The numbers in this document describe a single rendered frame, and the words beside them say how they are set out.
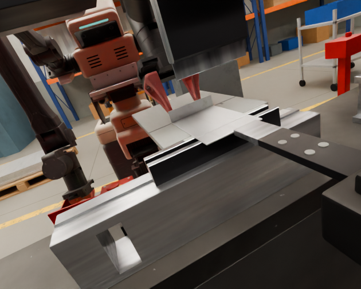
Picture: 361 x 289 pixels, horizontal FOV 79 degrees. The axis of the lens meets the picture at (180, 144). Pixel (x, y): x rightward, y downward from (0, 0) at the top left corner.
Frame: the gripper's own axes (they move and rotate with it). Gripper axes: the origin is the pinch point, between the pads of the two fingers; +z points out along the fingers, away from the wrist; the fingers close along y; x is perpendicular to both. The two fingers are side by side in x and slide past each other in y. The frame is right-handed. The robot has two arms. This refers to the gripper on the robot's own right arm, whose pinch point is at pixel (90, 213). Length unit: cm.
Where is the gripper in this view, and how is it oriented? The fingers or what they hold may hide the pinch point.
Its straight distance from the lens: 76.1
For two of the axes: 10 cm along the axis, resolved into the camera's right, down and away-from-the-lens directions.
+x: 9.4, -3.5, 0.8
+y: 1.2, 1.1, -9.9
